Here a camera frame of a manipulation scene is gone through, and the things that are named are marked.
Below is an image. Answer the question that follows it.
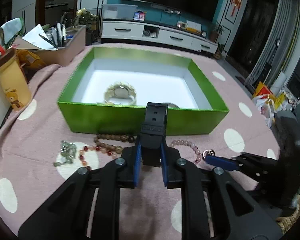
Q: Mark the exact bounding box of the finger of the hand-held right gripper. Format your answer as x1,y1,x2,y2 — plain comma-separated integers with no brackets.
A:
205,155,260,181
231,152,278,170

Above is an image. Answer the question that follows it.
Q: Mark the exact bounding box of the yellow paper bag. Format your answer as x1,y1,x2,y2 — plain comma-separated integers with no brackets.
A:
252,81,274,98

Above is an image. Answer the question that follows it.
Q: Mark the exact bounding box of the pink organizer box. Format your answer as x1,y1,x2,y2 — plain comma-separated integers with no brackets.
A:
27,24,87,67

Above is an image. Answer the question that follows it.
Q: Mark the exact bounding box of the silver crystal bracelet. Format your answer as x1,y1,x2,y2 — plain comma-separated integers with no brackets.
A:
53,140,77,167

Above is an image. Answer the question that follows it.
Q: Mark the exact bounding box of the white plastic bag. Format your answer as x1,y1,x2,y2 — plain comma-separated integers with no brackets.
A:
252,94,277,128

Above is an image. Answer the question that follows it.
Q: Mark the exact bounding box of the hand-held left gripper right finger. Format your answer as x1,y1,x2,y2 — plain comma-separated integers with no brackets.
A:
160,140,283,240

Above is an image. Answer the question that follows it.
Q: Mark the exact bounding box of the small potted plant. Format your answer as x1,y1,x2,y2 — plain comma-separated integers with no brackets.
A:
214,44,228,60

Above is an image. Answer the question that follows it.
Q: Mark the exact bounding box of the bushy plant in black planter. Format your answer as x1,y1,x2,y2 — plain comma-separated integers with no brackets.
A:
76,11,100,43

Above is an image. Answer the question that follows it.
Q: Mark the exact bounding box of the yellow bear bottle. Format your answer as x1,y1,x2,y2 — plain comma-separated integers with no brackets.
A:
0,48,32,112

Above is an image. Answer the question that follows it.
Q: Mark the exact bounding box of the tall potted plant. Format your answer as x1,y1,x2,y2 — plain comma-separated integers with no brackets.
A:
210,21,227,43

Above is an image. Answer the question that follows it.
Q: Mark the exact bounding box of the white and green cloth bag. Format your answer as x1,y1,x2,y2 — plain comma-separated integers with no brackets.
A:
0,17,24,49

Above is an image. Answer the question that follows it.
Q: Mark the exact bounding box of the dark wooden door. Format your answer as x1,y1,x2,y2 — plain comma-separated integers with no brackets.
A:
227,0,280,73

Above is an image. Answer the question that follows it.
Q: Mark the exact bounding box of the red knot wall decoration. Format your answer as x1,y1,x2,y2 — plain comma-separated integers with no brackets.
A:
230,0,243,18

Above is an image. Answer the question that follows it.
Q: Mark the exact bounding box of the yellow and white desk calendar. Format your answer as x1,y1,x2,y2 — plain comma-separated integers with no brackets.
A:
177,20,202,34

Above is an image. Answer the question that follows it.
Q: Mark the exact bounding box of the pink bead bracelet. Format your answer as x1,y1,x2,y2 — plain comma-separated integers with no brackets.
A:
170,140,216,165

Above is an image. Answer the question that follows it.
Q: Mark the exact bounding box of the white television cabinet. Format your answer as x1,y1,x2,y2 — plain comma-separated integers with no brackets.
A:
101,19,219,54

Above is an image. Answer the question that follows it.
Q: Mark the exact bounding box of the clear plastic storage box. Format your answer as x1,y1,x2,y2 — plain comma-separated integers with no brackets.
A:
102,4,138,20

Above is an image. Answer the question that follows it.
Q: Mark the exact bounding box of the bundle of pens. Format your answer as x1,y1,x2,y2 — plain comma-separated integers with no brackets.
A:
44,22,67,48

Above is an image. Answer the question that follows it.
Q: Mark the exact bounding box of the orange snack bag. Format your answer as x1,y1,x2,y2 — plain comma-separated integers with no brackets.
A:
16,49,48,70

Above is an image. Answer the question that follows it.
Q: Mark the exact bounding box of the black digital wristwatch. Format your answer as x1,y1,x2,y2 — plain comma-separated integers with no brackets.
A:
140,102,168,167

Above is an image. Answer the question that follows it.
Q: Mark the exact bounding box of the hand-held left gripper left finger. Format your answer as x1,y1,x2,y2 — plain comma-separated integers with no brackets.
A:
17,136,143,240

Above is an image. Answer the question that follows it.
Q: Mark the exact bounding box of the brown wooden bead bracelet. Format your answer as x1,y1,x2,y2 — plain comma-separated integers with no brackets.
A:
94,134,136,153

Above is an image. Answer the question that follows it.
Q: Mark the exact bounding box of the pink polka dot blanket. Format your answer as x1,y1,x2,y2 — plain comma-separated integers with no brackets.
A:
0,44,283,240

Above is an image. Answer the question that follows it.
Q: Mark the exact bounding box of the white paper sheet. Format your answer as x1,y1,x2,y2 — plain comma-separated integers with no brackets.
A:
21,24,58,50

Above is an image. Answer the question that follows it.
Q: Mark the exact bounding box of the red bead bracelet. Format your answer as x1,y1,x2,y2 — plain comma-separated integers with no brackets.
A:
79,145,118,172

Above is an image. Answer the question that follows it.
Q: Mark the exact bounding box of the green cardboard box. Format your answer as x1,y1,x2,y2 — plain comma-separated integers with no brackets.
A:
56,46,230,135

